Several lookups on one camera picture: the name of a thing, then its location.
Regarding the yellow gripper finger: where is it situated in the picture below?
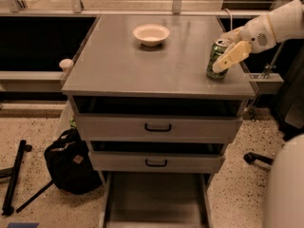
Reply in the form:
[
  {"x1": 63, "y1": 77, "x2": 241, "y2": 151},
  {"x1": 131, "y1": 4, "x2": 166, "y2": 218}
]
[
  {"x1": 220, "y1": 27, "x2": 243, "y2": 44},
  {"x1": 212, "y1": 41, "x2": 252, "y2": 73}
]

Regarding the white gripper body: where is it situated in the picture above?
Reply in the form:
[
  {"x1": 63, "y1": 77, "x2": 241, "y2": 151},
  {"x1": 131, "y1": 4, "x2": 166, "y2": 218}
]
[{"x1": 238, "y1": 15, "x2": 276, "y2": 54}]

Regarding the green soda can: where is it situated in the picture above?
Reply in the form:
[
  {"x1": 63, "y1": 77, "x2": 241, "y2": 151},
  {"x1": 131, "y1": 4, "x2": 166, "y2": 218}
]
[{"x1": 206, "y1": 38, "x2": 233, "y2": 81}]

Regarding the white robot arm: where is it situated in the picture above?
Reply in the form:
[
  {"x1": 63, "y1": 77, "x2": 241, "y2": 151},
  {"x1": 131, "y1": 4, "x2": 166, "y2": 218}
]
[{"x1": 212, "y1": 0, "x2": 304, "y2": 228}]

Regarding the grey drawer cabinet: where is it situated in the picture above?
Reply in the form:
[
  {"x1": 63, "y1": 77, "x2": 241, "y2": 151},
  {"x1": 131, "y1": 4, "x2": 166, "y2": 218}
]
[{"x1": 61, "y1": 14, "x2": 258, "y2": 228}]

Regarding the open bottom drawer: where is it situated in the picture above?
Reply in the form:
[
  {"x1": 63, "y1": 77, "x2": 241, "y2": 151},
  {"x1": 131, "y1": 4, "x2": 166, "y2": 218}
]
[{"x1": 98, "y1": 172, "x2": 214, "y2": 228}]

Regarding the black office chair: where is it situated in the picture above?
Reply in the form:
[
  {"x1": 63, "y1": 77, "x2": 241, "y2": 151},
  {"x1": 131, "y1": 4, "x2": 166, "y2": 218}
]
[{"x1": 242, "y1": 47, "x2": 304, "y2": 166}]

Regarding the white bowl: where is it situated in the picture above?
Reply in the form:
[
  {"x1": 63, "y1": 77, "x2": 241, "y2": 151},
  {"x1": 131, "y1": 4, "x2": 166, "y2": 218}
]
[{"x1": 133, "y1": 24, "x2": 170, "y2": 47}]

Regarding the white round knob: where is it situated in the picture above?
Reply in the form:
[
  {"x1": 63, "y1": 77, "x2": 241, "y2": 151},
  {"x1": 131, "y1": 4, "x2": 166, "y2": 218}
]
[{"x1": 59, "y1": 59, "x2": 74, "y2": 72}]

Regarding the black backpack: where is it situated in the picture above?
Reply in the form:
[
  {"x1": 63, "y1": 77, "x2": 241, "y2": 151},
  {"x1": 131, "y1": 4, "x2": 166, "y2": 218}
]
[{"x1": 44, "y1": 128, "x2": 102, "y2": 195}]

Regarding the black metal stand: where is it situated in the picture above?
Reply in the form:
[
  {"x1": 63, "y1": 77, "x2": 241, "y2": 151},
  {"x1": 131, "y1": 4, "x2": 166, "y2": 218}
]
[{"x1": 0, "y1": 140, "x2": 53, "y2": 217}]

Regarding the blue object on floor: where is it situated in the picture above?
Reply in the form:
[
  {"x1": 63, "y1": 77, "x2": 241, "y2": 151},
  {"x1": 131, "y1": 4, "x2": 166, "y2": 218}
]
[{"x1": 7, "y1": 222, "x2": 39, "y2": 228}]

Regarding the white cable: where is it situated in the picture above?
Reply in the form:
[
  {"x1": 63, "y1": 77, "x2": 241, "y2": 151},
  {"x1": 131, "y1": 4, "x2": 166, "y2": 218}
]
[{"x1": 223, "y1": 8, "x2": 235, "y2": 33}]

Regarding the top drawer with black handle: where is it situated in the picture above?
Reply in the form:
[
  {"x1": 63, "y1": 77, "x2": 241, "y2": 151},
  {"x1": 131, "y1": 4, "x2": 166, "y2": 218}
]
[{"x1": 74, "y1": 114, "x2": 242, "y2": 143}]

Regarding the drawer with black handle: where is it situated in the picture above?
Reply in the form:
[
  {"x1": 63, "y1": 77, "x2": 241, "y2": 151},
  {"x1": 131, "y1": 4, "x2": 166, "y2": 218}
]
[
  {"x1": 74, "y1": 114, "x2": 242, "y2": 143},
  {"x1": 89, "y1": 151, "x2": 225, "y2": 174}
]

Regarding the middle drawer with black handle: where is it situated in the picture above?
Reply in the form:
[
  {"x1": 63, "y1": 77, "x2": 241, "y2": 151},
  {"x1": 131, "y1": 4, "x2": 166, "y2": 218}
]
[{"x1": 89, "y1": 151, "x2": 225, "y2": 174}]

